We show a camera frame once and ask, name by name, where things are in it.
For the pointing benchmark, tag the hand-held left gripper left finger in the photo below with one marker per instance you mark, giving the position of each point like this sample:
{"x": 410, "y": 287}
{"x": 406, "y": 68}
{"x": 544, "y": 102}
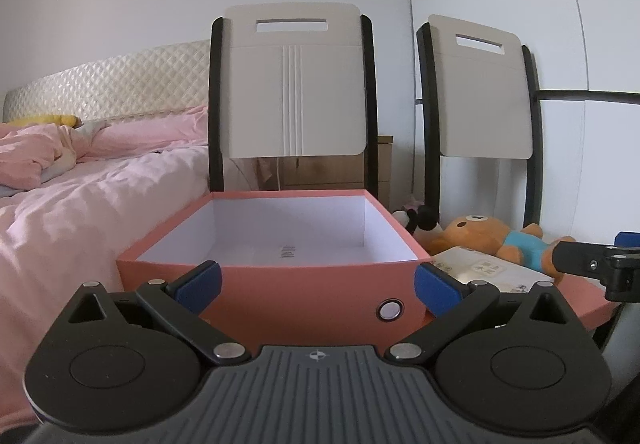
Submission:
{"x": 197, "y": 286}

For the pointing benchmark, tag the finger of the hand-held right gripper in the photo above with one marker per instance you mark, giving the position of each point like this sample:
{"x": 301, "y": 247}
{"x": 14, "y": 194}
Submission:
{"x": 580, "y": 256}
{"x": 627, "y": 239}

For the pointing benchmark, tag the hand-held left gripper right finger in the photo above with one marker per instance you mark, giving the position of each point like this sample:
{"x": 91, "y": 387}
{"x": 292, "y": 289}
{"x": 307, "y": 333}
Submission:
{"x": 435, "y": 289}

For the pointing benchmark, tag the white tissue pack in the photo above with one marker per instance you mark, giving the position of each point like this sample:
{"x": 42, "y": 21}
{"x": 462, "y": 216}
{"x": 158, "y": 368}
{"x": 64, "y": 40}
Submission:
{"x": 480, "y": 269}

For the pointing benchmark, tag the black and white mouse plush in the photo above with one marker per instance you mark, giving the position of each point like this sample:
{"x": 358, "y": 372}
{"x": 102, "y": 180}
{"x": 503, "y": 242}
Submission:
{"x": 425, "y": 220}

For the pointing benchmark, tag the orange bear plush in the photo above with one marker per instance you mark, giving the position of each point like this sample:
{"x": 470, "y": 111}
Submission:
{"x": 480, "y": 234}

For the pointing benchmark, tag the pink storage box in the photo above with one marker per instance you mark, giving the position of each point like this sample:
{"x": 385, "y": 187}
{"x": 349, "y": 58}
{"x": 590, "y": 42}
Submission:
{"x": 310, "y": 294}

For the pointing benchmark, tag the bed with pink sheet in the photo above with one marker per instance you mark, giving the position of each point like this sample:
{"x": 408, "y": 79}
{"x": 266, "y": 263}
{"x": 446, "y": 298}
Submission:
{"x": 75, "y": 234}

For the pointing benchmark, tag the wooden nightstand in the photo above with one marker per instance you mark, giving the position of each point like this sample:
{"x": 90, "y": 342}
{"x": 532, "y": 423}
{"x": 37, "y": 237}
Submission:
{"x": 325, "y": 171}

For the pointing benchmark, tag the rumpled pink duvet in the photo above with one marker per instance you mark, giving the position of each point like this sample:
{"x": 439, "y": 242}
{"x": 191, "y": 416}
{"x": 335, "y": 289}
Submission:
{"x": 30, "y": 149}

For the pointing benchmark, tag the white quilted headboard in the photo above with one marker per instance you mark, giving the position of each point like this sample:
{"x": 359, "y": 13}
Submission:
{"x": 125, "y": 79}

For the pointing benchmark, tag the yellow pillow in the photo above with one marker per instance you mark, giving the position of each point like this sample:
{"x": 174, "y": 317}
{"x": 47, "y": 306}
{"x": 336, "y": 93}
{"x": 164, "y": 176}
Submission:
{"x": 45, "y": 120}

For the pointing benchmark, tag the white chair with black frame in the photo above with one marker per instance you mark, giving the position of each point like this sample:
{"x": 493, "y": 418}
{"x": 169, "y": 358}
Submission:
{"x": 295, "y": 74}
{"x": 480, "y": 99}

